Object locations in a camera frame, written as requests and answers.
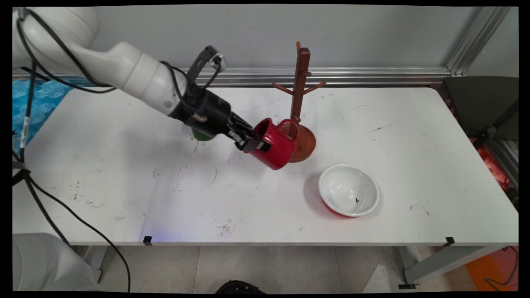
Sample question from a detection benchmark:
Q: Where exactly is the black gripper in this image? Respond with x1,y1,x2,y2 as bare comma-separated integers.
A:
168,88,272,152

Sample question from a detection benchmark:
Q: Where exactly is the red mug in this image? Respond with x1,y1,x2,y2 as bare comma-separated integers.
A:
244,118,299,171

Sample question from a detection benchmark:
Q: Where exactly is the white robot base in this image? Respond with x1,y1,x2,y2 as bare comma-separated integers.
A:
12,233,104,293

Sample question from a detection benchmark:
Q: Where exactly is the green cup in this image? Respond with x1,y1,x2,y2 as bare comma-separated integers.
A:
191,127,216,142

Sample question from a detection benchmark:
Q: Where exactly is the brown wooden mug tree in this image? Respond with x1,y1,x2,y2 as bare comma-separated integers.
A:
271,41,328,163

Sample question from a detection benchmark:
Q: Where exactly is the white bowl with red outside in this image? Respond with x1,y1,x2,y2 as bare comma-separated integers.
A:
318,164,380,219

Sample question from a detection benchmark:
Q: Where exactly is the black round floor object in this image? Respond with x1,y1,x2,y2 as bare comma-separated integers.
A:
215,280,266,295

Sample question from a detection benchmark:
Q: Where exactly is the blue bubble wrap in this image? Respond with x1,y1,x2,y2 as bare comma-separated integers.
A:
12,79,76,154

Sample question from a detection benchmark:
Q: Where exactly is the dark grey panel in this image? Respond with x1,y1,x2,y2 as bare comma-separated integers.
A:
441,76,519,141

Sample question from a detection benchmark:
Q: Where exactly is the grey table leg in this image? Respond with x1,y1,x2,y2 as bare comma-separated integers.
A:
397,246,504,289

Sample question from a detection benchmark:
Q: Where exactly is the black stand pole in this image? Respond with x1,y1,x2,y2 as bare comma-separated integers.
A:
472,99,519,150

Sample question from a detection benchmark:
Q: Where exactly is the orange plastic bag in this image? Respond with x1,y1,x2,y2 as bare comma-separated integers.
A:
470,139,512,192

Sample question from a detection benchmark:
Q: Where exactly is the orange floor mat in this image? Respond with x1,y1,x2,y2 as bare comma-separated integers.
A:
465,246,519,292

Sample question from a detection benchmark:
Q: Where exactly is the wrist camera with black bracket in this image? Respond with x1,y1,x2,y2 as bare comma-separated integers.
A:
187,45,228,89

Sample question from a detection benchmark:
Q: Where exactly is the long horizontal aluminium rail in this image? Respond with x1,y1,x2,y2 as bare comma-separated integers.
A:
12,66,452,87

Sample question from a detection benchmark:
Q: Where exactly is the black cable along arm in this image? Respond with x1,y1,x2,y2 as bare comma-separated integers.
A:
16,7,195,114

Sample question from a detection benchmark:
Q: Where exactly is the black cable with white label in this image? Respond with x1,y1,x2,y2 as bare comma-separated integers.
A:
12,60,131,293

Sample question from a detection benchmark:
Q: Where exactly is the upright aluminium rail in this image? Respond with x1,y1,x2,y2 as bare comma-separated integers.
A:
445,6,512,77

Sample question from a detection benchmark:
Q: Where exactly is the thin black floor cable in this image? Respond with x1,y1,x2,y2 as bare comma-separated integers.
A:
484,246,519,288

